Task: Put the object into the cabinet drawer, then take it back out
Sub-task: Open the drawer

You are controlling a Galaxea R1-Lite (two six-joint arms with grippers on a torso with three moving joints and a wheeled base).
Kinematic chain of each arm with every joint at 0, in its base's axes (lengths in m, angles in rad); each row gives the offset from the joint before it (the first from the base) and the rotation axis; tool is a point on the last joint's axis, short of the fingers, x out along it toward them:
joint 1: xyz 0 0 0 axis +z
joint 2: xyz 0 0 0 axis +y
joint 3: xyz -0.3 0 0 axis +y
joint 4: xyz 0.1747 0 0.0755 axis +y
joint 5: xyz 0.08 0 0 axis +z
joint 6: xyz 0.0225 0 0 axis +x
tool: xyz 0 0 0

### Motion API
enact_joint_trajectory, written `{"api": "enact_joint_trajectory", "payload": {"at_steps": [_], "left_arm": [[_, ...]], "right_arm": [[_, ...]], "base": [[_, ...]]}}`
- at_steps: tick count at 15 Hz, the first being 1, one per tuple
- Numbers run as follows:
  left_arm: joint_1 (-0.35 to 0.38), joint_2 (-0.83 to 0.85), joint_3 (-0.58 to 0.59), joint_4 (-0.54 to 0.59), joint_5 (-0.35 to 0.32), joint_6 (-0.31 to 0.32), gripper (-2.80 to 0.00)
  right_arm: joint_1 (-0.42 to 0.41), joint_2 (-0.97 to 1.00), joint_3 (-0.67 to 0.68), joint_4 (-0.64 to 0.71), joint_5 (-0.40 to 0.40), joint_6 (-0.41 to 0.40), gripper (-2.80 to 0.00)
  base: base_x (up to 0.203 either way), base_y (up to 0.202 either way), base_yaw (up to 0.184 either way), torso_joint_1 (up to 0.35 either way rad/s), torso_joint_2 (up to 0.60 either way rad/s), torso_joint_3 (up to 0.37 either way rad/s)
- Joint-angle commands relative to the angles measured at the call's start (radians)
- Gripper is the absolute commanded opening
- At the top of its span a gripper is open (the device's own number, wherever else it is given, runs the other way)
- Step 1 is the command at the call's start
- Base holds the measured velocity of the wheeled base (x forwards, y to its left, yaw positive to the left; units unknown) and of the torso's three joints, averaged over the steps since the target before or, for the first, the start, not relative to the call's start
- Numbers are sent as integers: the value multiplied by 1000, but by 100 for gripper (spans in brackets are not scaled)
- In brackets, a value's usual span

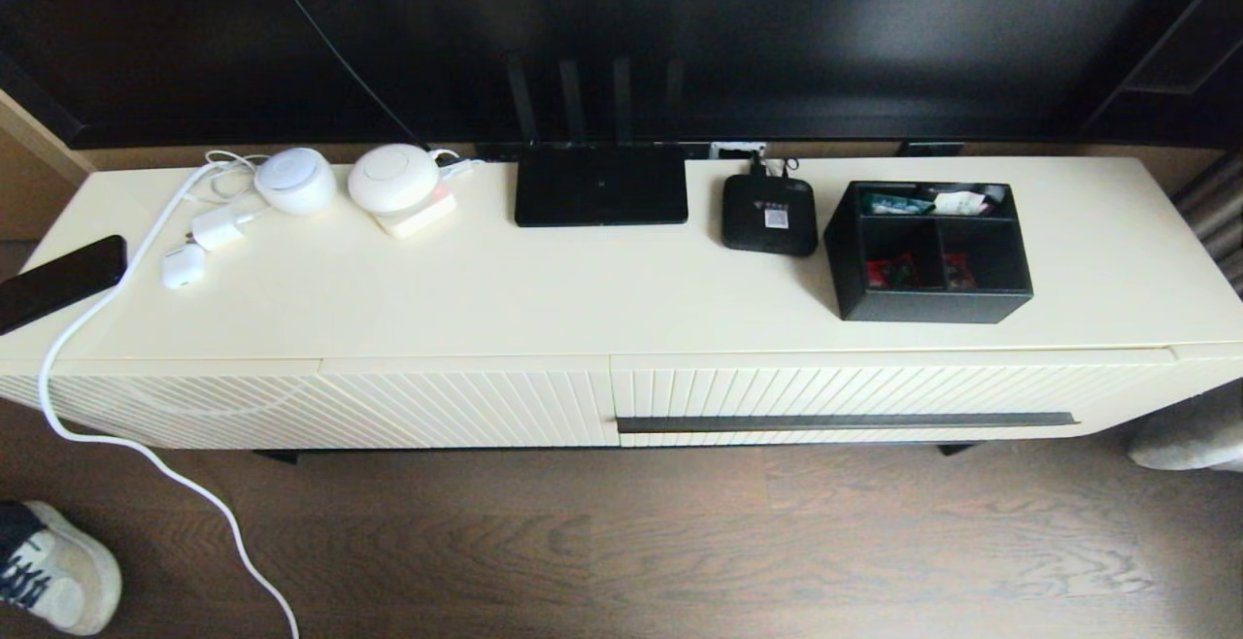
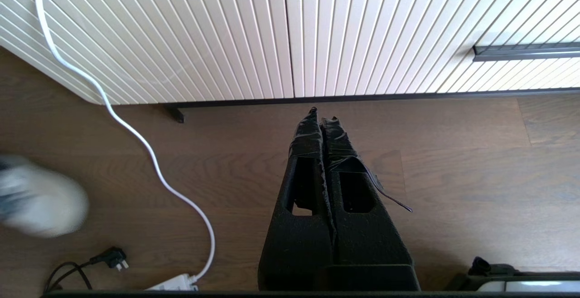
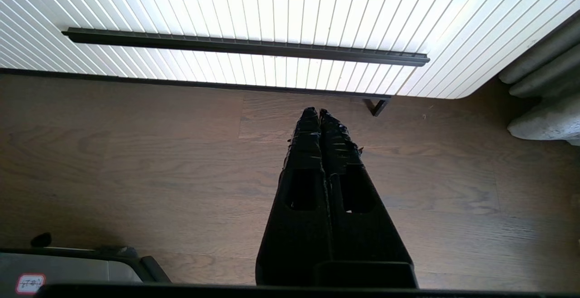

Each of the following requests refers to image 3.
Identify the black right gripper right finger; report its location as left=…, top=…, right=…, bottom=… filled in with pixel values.
left=320, top=109, right=413, bottom=263

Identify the white ribbed cabinet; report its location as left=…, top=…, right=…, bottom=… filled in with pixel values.
left=0, top=0, right=580, bottom=100

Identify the cream fluted drawer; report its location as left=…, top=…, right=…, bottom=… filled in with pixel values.
left=14, top=0, right=512, bottom=99

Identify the black V-shaped bracket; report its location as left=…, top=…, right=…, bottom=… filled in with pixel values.
left=362, top=98, right=391, bottom=117

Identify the grey curtain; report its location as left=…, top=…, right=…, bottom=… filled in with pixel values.
left=498, top=15, right=580, bottom=147

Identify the black long rail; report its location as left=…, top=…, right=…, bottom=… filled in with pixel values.
left=62, top=27, right=430, bottom=67

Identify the cream fluted cabinet front panel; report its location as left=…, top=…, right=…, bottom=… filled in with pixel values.
left=0, top=0, right=87, bottom=71

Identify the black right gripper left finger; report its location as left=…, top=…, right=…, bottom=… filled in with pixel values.
left=255, top=107, right=334, bottom=287

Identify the red-bordered white label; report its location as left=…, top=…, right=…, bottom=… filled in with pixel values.
left=16, top=274, right=46, bottom=295

